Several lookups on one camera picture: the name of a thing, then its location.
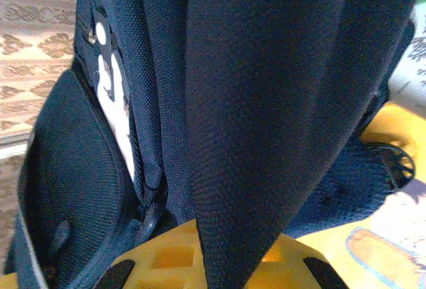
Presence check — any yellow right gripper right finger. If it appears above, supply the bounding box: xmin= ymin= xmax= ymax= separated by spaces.
xmin=259 ymin=234 xmax=349 ymax=289

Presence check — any yellow cartoon cover book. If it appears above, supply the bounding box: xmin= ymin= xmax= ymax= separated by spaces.
xmin=292 ymin=101 xmax=426 ymax=289

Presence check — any navy blue student backpack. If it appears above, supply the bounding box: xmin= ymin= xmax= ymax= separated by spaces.
xmin=3 ymin=0 xmax=425 ymax=289

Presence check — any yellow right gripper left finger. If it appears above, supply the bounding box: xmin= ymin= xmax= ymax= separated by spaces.
xmin=95 ymin=218 xmax=209 ymax=289

